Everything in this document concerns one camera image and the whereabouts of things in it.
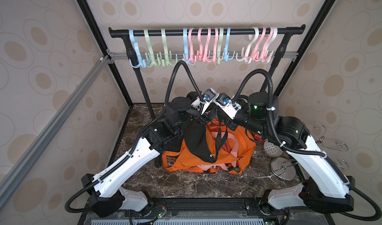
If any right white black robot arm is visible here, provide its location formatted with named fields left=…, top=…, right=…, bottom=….
left=203, top=69, right=382, bottom=221

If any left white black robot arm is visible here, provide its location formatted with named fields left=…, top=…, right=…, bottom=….
left=65, top=60, right=205, bottom=218

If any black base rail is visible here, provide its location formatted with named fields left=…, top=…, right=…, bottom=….
left=78, top=198, right=334, bottom=225

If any white plastic hook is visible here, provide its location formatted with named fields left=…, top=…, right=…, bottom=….
left=236, top=27, right=259, bottom=64

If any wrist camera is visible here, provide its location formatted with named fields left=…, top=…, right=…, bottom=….
left=214, top=93, right=242, bottom=119
left=191, top=88, right=218, bottom=114

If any black clothes rack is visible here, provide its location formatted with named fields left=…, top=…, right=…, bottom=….
left=108, top=24, right=306, bottom=119

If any black crossbody bag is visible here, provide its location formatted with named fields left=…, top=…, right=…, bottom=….
left=184, top=120, right=228, bottom=164

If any chrome wire hook stand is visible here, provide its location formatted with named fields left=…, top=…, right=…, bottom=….
left=271, top=122, right=349, bottom=180

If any red snack packet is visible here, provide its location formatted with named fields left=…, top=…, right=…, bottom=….
left=253, top=133, right=265, bottom=143

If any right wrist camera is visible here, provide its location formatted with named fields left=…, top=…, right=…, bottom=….
left=214, top=93, right=242, bottom=119

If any patterned round pouch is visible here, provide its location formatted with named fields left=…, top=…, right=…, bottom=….
left=263, top=141, right=283, bottom=158

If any light blue leftmost hook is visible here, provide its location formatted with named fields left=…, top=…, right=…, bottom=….
left=129, top=30, right=147, bottom=68

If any green plastic hook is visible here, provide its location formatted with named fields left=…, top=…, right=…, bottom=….
left=143, top=29, right=162, bottom=67

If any pink plastic hook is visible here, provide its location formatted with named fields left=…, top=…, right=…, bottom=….
left=183, top=28, right=196, bottom=65

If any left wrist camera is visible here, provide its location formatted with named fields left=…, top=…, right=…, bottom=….
left=191, top=88, right=218, bottom=114

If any orange pink backpack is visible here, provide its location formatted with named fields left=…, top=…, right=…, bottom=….
left=162, top=119, right=256, bottom=174

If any aluminium side rail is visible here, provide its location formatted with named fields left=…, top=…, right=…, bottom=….
left=1, top=55, right=111, bottom=209

